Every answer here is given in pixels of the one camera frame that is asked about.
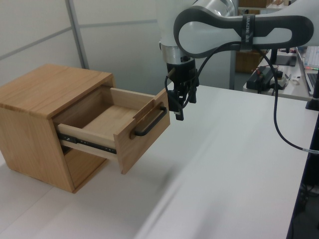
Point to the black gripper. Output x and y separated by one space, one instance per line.
183 72

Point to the wooden drawer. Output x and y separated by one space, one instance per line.
139 149

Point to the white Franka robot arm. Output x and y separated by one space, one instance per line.
199 32

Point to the light wooden cupboard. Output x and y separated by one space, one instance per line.
245 62

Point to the black electronics box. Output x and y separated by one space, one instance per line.
259 79

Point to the grey emergency stop button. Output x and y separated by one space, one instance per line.
280 81

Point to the white side desk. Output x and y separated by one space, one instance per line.
294 94

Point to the small cardboard box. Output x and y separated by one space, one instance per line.
251 3

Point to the silver laptop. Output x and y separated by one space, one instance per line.
309 74

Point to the light wooden cabinet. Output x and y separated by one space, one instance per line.
25 124

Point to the grey metal desk post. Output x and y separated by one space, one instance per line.
232 74

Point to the grey partition post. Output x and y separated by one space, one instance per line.
78 32

